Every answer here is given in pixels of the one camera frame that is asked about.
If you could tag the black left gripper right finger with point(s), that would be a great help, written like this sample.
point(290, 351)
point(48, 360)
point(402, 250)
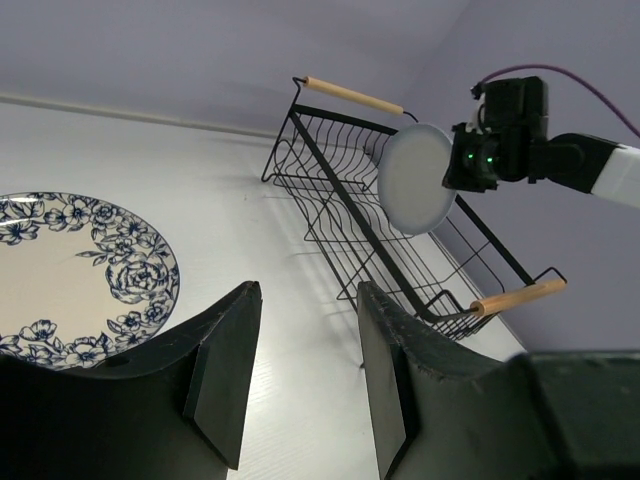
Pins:
point(440, 410)

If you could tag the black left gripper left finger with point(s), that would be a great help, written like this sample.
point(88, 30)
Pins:
point(173, 407)

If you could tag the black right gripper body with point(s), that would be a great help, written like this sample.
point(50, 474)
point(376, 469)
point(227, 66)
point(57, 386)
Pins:
point(479, 160)

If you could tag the pale blue plain plate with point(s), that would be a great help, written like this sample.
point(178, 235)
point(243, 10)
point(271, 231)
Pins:
point(410, 175)

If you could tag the blue floral white plate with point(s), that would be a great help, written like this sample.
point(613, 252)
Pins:
point(82, 279)

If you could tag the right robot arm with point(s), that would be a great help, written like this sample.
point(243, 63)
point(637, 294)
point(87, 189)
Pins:
point(587, 164)

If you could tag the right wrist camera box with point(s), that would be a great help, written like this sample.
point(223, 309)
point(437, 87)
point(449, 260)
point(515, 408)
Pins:
point(511, 103)

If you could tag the black wire dish rack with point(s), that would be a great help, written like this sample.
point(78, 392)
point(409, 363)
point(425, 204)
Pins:
point(327, 163)

